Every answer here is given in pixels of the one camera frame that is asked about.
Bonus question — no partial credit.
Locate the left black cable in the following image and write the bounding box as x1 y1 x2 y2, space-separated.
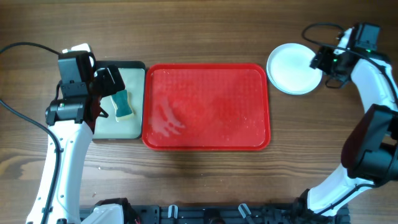
0 42 63 224

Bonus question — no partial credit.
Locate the light blue plate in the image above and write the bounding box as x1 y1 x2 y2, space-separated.
266 62 280 90

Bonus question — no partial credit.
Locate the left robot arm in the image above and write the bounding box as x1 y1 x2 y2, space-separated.
26 44 126 223

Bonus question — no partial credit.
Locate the black water tray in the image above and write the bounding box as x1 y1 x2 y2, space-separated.
93 61 146 140

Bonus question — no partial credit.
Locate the green yellow sponge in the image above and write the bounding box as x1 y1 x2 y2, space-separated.
111 90 135 122

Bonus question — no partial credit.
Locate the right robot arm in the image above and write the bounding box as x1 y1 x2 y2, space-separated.
290 22 397 223

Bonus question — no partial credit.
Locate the red plastic tray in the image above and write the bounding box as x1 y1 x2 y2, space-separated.
142 63 271 151

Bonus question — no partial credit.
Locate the white plate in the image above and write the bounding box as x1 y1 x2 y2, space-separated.
267 43 323 95

